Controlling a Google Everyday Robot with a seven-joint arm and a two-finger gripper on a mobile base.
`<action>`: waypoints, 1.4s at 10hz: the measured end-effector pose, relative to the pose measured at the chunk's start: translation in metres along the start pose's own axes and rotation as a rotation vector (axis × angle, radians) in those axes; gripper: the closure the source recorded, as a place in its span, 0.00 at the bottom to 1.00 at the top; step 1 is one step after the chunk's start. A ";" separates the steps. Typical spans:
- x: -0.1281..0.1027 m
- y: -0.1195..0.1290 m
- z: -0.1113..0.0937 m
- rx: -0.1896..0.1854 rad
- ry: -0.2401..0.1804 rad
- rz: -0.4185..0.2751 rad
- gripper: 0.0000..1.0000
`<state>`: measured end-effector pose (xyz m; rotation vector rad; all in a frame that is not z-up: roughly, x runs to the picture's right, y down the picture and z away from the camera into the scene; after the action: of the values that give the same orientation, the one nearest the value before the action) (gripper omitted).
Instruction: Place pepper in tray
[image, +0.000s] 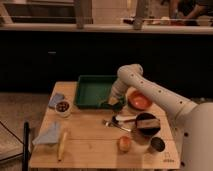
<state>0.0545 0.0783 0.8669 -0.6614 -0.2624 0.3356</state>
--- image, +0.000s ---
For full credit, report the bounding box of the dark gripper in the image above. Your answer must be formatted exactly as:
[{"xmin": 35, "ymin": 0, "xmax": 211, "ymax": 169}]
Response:
[{"xmin": 100, "ymin": 97, "xmax": 124, "ymax": 111}]

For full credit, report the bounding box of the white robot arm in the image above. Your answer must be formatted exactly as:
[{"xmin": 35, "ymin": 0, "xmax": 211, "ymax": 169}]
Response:
[{"xmin": 106, "ymin": 64, "xmax": 213, "ymax": 171}]

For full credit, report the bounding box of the green plastic tray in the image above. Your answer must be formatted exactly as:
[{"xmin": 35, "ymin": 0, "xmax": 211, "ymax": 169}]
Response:
[{"xmin": 74, "ymin": 75, "xmax": 126, "ymax": 110}]

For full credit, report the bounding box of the white spoon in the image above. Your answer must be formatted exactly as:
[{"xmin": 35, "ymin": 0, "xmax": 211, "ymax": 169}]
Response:
[{"xmin": 112, "ymin": 115, "xmax": 136, "ymax": 123}]

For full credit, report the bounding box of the orange bowl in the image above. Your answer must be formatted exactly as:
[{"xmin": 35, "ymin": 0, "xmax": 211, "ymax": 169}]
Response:
[{"xmin": 128, "ymin": 90, "xmax": 152, "ymax": 110}]

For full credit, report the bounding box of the dark bowl with sponge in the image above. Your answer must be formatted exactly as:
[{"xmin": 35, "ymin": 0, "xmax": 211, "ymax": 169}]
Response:
[{"xmin": 135, "ymin": 113, "xmax": 161, "ymax": 137}]

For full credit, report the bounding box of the small white cup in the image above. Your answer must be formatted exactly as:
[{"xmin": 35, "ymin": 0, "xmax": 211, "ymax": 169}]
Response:
[{"xmin": 55, "ymin": 100, "xmax": 71, "ymax": 117}]

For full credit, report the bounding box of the small dark cup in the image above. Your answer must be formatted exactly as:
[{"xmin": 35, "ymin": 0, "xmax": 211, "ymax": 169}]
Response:
[{"xmin": 150, "ymin": 137, "xmax": 165, "ymax": 152}]

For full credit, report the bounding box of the blue cloth small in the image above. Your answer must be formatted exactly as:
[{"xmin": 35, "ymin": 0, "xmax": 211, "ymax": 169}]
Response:
[{"xmin": 48, "ymin": 93, "xmax": 64, "ymax": 108}]

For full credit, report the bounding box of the yellow banana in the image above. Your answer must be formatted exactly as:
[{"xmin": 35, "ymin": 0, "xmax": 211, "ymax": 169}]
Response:
[{"xmin": 57, "ymin": 132, "xmax": 68, "ymax": 161}]

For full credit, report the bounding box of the light blue folded cloth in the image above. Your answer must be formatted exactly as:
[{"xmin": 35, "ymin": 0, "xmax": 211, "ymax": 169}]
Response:
[{"xmin": 32, "ymin": 122, "xmax": 60, "ymax": 145}]

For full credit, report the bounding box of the black pole stand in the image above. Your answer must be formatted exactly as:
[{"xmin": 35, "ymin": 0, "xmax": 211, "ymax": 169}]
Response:
[{"xmin": 22, "ymin": 122, "xmax": 30, "ymax": 171}]

